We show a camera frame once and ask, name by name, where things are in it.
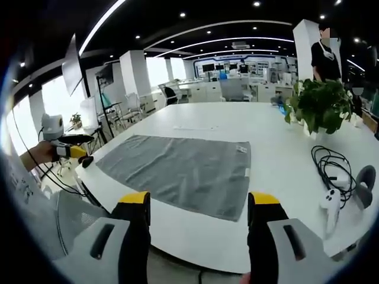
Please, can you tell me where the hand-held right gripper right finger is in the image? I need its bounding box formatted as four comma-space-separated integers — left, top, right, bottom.
247, 191, 341, 284

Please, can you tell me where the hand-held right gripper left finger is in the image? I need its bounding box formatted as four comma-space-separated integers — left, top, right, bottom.
54, 191, 152, 284

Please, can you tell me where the grey towel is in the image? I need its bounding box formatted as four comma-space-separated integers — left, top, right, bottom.
95, 134, 252, 222

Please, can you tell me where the person's left hand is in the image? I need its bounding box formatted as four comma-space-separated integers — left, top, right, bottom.
21, 141, 56, 172

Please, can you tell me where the black light stand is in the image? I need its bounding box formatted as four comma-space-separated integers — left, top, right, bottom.
94, 75, 115, 139

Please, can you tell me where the white reflector panel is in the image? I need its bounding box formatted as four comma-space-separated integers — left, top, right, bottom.
61, 33, 87, 97

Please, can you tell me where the grey mesh chair back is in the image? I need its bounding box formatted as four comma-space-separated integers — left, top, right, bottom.
55, 189, 111, 259

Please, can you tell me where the white office chair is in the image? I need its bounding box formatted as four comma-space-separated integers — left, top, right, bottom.
123, 92, 144, 122

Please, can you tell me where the white handheld controller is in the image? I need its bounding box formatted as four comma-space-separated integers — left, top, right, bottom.
319, 189, 345, 238

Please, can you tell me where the white power adapter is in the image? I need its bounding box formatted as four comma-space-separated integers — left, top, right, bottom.
325, 173, 351, 188

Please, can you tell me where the black backed office chair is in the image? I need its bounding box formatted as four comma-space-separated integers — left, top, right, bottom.
158, 82, 179, 107

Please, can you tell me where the white table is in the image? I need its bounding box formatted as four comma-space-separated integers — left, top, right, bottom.
73, 102, 379, 275

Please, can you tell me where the blue object on table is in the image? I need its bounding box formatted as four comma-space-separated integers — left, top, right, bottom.
271, 96, 287, 115

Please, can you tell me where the green potted plant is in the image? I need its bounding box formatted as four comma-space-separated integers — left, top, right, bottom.
284, 78, 355, 140

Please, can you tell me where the grey mesh office chair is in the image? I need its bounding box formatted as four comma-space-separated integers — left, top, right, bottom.
219, 79, 253, 103

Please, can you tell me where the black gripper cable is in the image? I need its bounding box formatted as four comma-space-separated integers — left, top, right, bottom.
11, 109, 91, 196

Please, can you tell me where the black coiled cable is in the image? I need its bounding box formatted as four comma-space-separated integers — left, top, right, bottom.
310, 145, 358, 208

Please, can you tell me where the grey ring controller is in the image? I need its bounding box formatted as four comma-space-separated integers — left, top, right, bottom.
353, 164, 377, 210

